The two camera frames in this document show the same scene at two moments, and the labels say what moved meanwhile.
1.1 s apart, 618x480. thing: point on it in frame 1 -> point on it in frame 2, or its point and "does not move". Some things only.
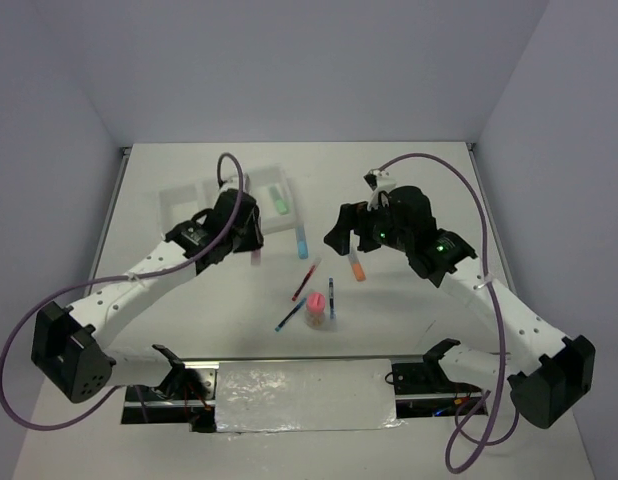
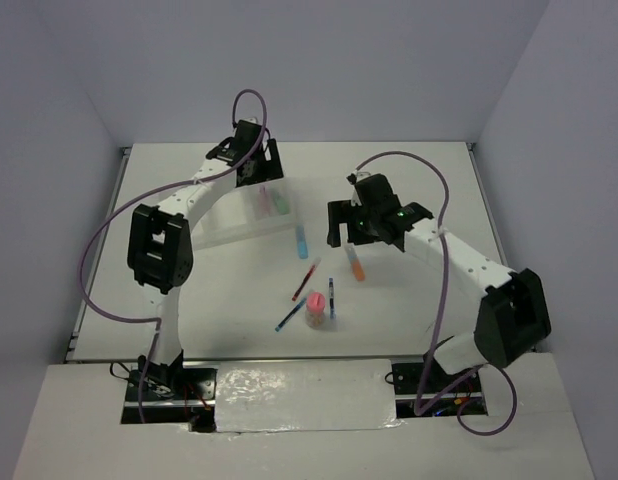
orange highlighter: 356,265 does not move
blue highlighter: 302,247 does not move
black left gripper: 255,240 -> 273,166
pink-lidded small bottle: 315,310 does not move
